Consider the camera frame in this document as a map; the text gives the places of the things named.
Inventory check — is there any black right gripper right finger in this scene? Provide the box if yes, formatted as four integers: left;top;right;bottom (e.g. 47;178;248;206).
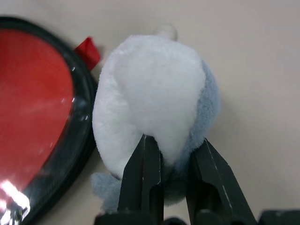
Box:
186;137;258;225

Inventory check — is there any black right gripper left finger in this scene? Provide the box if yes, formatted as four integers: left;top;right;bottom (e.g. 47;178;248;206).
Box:
116;134;165;218

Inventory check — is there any white and blue plush toy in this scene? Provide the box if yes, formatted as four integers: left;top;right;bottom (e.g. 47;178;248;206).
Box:
90;22;222;214

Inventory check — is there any red table tennis paddle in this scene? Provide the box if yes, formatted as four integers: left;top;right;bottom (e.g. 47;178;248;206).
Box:
0;29;75;189

